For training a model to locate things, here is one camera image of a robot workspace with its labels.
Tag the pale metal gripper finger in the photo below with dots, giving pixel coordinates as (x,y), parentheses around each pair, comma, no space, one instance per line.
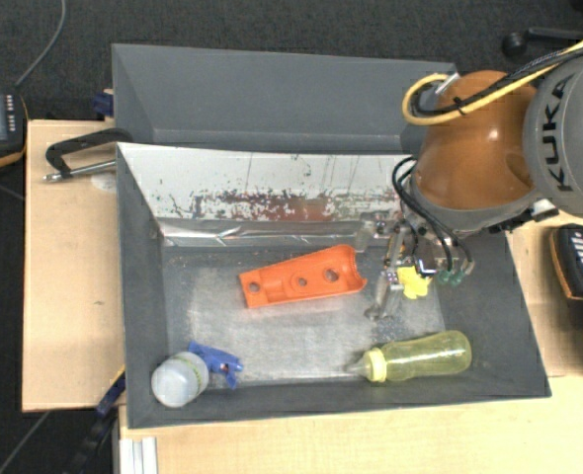
(395,298)
(379,294)

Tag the yellow clear baby bottle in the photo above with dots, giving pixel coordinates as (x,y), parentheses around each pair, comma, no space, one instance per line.
(425,358)

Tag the white spray bottle blue trigger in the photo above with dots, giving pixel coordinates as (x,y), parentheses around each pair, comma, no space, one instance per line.
(180,379)

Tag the small yellow lump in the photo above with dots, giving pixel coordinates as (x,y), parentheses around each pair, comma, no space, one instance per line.
(413,284)

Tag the pale cardboard board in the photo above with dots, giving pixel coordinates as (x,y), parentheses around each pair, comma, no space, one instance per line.
(69,264)

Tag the grey metal bin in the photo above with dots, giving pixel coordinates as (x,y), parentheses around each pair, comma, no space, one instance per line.
(272,102)

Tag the orange flat block with holes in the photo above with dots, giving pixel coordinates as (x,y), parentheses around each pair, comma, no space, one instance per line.
(291,279)

